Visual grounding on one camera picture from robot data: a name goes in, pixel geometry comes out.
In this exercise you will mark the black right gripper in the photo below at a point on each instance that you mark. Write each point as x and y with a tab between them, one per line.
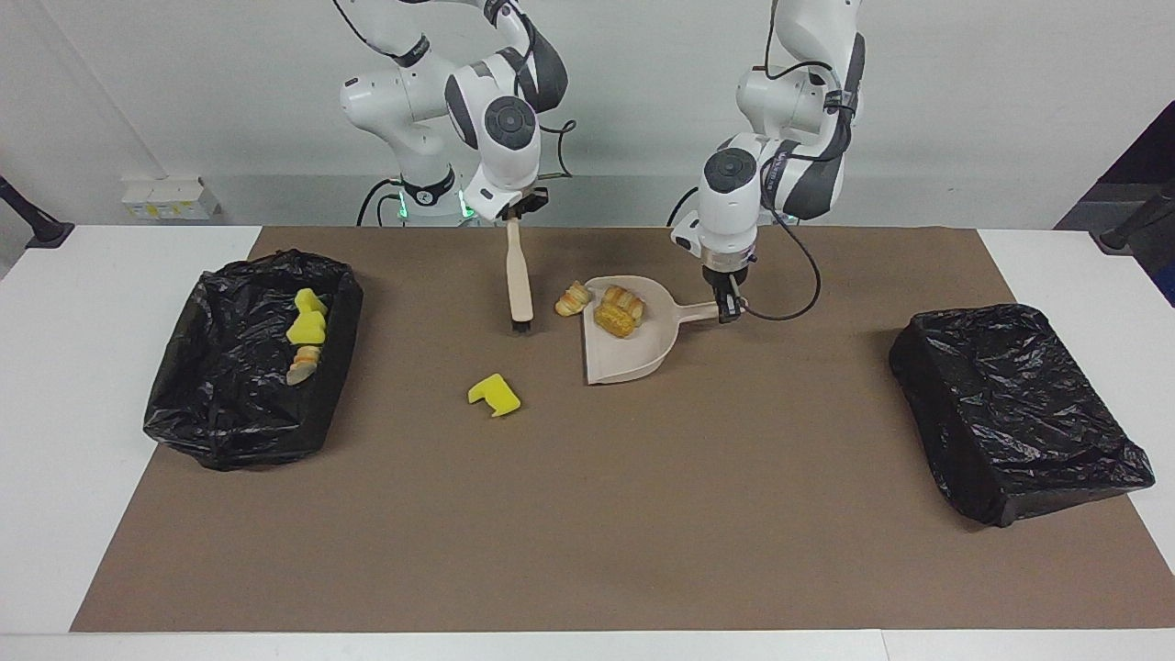
525	200

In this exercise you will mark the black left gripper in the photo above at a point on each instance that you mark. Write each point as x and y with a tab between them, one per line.
730	272

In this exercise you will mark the beige hand brush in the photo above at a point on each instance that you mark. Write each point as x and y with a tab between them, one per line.
520	275

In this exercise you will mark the small golden croissant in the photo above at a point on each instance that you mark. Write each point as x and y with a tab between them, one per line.
574	299

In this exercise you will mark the beige plastic dustpan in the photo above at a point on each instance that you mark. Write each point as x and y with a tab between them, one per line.
633	353

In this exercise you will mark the round brown bread roll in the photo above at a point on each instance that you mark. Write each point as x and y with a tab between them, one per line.
613	320

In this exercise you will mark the notched yellow sponge piece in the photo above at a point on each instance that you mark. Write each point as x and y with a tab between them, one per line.
496	395

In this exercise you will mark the small yellow sponge piece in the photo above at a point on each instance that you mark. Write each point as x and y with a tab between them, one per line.
310	301

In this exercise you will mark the green and yellow sponge piece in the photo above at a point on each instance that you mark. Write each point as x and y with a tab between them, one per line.
306	329

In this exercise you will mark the pale pastry piece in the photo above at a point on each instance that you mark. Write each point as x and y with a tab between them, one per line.
303	364

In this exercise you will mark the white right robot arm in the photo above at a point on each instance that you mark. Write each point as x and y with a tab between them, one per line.
496	128

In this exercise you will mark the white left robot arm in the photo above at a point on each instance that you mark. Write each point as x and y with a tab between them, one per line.
730	211

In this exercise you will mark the bin wrapped in black bag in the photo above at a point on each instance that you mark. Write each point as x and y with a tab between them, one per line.
1010	413

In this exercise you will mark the open bin with black bag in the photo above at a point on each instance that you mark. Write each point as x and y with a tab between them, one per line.
229	386

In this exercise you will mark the striped croissant piece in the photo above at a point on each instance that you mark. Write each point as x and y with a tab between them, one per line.
626	300

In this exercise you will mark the brown table mat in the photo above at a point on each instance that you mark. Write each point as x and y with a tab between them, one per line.
413	532

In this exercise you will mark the black stand foot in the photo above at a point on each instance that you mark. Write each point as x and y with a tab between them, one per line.
46	234
1115	240

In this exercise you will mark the white wall socket box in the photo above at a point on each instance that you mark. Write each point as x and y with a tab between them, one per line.
170	200

